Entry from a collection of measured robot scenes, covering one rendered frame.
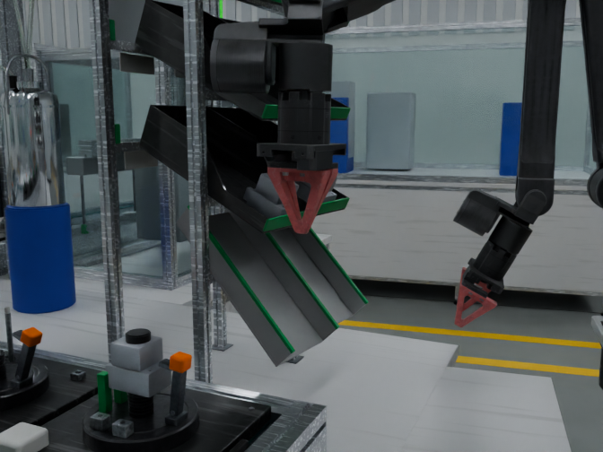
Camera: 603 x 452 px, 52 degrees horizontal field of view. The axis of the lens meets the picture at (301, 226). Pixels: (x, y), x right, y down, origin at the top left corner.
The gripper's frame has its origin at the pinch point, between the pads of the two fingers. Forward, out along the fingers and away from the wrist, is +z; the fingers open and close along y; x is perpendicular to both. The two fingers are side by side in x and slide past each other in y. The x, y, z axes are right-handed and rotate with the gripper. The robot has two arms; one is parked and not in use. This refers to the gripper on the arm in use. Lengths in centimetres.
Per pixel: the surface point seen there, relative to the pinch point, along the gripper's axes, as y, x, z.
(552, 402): -50, 27, 36
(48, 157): -53, -94, -1
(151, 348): 4.7, -17.2, 15.8
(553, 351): -318, 22, 118
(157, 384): 5.3, -16.0, 19.9
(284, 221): -19.8, -11.7, 3.3
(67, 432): 9.2, -26.6, 26.9
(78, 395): 0.6, -33.2, 26.9
